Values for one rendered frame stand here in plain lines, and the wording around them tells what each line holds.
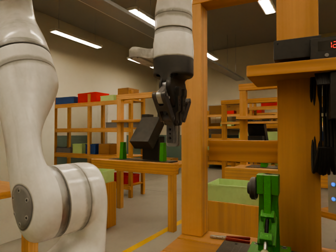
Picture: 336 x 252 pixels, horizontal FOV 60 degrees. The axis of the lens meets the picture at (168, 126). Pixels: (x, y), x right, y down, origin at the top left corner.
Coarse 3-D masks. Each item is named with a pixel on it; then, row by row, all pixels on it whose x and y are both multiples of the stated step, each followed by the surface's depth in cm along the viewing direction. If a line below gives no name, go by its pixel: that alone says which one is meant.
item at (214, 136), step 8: (208, 112) 1134; (232, 112) 1045; (248, 112) 1031; (256, 112) 1000; (264, 112) 983; (272, 112) 970; (208, 120) 1133; (208, 128) 1080; (216, 128) 1064; (208, 136) 1131; (216, 136) 1075; (208, 144) 1130; (208, 152) 1129; (208, 160) 1090
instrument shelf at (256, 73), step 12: (300, 60) 94; (312, 60) 92; (324, 60) 91; (252, 72) 100; (264, 72) 98; (276, 72) 97; (288, 72) 95; (300, 72) 94; (312, 72) 94; (264, 84) 117; (276, 84) 117
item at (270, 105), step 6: (270, 102) 748; (276, 102) 741; (252, 108) 761; (258, 108) 754; (264, 108) 746; (270, 108) 738; (276, 108) 731; (258, 114) 765; (264, 114) 757; (270, 114) 748; (270, 132) 746; (276, 132) 739; (270, 138) 746; (276, 138) 738; (252, 162) 766
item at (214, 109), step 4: (212, 104) 1151; (216, 104) 1143; (220, 104) 1134; (232, 104) 1109; (236, 104) 1102; (208, 108) 1159; (212, 108) 1150; (216, 108) 1142; (220, 108) 1133; (228, 108) 1117; (232, 108) 1109; (212, 112) 1150; (216, 112) 1141; (220, 112) 1133; (228, 116) 1116; (232, 116) 1108; (212, 120) 1149; (216, 120) 1141; (220, 120) 1132; (228, 120) 1116; (232, 120) 1108; (212, 124) 1149; (216, 124) 1140; (228, 128) 1115; (232, 128) 1107; (236, 128) 1099
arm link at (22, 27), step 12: (0, 0) 51; (12, 0) 52; (24, 0) 52; (0, 12) 50; (12, 12) 50; (24, 12) 50; (0, 24) 46; (12, 24) 45; (24, 24) 46; (36, 24) 50; (0, 36) 42; (12, 36) 42; (24, 36) 43; (36, 36) 44; (48, 48) 47
